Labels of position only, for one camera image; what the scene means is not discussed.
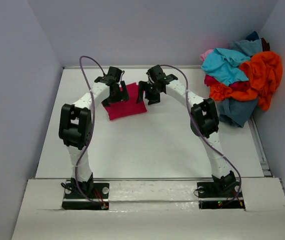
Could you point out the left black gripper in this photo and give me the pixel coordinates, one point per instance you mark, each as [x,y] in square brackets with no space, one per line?
[117,94]

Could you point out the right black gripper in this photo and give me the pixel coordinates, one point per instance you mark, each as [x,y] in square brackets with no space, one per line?
[149,92]

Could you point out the magenta t-shirt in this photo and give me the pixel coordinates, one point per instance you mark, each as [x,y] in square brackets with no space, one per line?
[126,108]

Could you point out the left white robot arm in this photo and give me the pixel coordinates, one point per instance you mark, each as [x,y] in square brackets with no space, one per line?
[76,125]

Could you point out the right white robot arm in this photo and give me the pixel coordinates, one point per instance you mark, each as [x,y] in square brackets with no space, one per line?
[204,123]

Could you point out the pink t-shirt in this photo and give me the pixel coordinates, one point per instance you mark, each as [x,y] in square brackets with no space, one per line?
[203,56]

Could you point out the cyan t-shirt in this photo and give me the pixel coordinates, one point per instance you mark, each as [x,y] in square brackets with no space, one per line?
[223,64]

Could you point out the slate blue t-shirt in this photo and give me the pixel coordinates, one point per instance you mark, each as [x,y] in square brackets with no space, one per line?
[236,113]

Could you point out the red t-shirt in pile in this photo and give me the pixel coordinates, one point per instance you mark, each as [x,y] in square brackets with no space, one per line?
[240,86]

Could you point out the grey-blue t-shirt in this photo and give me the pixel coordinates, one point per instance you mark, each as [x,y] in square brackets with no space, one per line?
[248,48]

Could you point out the orange t-shirt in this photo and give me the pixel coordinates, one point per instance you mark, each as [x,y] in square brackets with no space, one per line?
[264,71]

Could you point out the dark blue t-shirt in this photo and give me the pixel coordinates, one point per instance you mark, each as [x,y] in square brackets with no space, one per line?
[252,36]

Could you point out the maroon t-shirt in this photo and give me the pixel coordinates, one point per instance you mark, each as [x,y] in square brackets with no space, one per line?
[265,45]

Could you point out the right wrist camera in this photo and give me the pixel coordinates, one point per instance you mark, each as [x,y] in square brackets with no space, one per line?
[156,75]

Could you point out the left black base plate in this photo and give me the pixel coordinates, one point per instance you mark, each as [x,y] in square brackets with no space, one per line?
[98,199]

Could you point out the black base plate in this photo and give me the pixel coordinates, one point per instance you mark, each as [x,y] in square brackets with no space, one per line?
[209,199]
[98,199]

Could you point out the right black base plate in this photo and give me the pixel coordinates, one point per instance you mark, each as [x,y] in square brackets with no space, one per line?
[209,199]

